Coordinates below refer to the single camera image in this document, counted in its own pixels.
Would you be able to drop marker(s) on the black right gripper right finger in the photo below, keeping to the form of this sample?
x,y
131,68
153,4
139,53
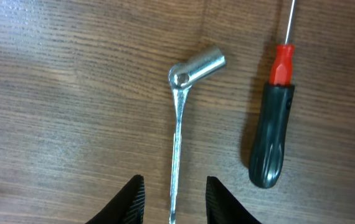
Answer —
x,y
222,207

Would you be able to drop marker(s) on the black red precision screwdriver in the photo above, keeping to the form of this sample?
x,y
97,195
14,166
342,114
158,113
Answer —
x,y
266,158

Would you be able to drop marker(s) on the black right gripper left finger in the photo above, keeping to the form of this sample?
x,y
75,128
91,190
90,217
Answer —
x,y
126,207

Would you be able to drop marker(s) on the silver socket wrench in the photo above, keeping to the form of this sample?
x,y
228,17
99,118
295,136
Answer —
x,y
181,77

